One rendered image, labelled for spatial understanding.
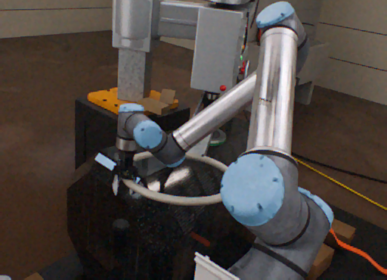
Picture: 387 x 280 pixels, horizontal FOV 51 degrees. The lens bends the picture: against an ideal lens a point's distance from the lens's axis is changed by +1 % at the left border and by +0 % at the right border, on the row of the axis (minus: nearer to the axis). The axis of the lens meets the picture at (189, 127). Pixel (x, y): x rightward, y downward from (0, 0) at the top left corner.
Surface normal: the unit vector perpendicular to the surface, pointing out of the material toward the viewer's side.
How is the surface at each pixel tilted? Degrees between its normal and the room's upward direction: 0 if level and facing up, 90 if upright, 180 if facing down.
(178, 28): 90
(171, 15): 90
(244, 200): 50
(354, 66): 90
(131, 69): 90
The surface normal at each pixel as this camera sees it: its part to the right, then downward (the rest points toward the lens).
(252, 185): -0.58, -0.48
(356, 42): -0.64, 0.23
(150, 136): 0.45, 0.31
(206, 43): -0.23, 0.36
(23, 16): 0.76, 0.33
